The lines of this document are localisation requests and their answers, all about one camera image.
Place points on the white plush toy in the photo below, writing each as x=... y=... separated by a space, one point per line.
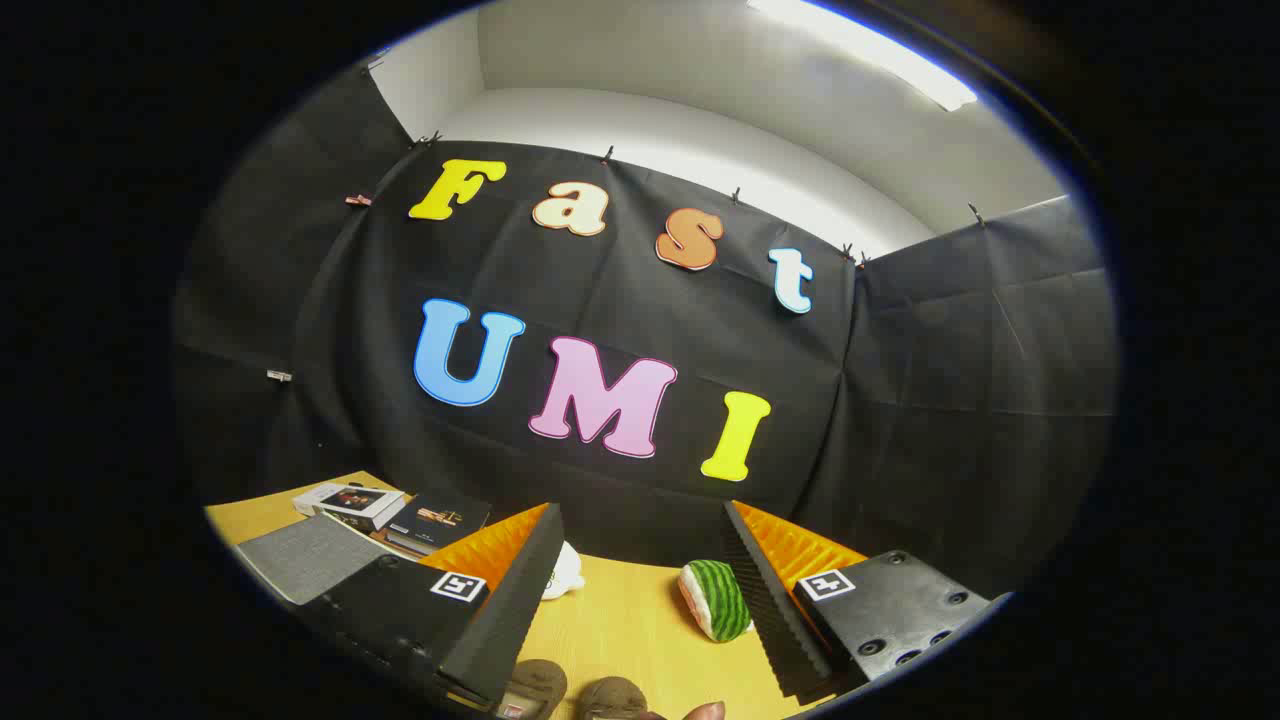
x=562 y=575

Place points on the brown fuzzy shoe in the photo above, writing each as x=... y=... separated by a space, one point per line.
x=540 y=685
x=612 y=698

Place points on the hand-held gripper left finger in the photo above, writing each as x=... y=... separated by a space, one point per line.
x=500 y=620

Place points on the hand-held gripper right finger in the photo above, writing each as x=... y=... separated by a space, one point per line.
x=775 y=620

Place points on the white boxed book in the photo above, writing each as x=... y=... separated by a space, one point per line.
x=350 y=503

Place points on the brown cover book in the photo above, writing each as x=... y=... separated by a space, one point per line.
x=395 y=543

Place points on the grey fabric storage box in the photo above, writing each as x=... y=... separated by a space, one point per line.
x=310 y=555

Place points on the watermelon slice plush toy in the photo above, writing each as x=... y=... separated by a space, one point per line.
x=718 y=598

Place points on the dark hardcover book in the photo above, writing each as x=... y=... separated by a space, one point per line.
x=440 y=520

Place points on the black backdrop cloth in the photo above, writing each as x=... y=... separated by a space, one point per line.
x=600 y=300

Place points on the pink clip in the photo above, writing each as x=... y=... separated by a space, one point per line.
x=358 y=200

